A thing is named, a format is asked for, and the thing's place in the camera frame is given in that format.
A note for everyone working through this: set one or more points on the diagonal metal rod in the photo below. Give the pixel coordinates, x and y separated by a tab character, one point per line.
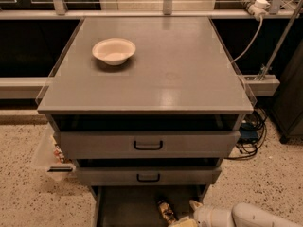
265	68

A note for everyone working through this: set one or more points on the top grey drawer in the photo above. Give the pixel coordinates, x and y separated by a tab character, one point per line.
146	145

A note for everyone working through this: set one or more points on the clear plastic side bin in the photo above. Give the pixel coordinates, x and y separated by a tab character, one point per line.
49	159

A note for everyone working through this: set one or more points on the bottom grey open drawer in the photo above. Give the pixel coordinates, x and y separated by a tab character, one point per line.
138	206

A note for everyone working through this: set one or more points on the grey drawer cabinet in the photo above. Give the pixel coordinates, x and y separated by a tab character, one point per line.
178	79

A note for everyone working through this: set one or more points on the white power strip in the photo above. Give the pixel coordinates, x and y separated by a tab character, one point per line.
256	8

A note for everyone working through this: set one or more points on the middle grey drawer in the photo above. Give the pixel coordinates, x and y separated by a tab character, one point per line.
112	176

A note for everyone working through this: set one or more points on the white paper bowl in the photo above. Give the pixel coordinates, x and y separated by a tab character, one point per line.
114	51

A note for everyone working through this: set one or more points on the dark cabinet at right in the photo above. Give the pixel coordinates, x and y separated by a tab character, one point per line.
288	104

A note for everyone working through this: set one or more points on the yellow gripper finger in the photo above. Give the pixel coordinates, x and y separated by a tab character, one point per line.
184	222
195	205

